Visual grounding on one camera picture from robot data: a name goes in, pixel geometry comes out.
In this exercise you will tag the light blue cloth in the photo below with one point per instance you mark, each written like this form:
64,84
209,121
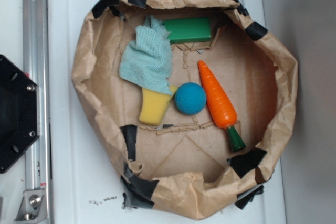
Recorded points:
147,60

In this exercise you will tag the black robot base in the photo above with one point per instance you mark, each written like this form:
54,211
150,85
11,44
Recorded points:
19,116

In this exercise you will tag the yellow sponge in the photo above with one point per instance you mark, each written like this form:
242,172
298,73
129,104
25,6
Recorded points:
155,106

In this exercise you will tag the brown paper bag tray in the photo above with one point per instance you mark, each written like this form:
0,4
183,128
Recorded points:
185,164

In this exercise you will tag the blue foam ball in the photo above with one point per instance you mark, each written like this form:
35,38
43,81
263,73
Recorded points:
190,98

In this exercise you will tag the orange toy carrot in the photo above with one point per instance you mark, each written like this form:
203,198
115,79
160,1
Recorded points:
221,109

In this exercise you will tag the green rectangular block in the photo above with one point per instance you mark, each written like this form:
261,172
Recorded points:
188,30

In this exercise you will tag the white tray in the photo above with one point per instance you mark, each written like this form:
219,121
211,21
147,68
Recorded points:
86,187

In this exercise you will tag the aluminium frame rail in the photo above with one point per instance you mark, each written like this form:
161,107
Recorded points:
36,205

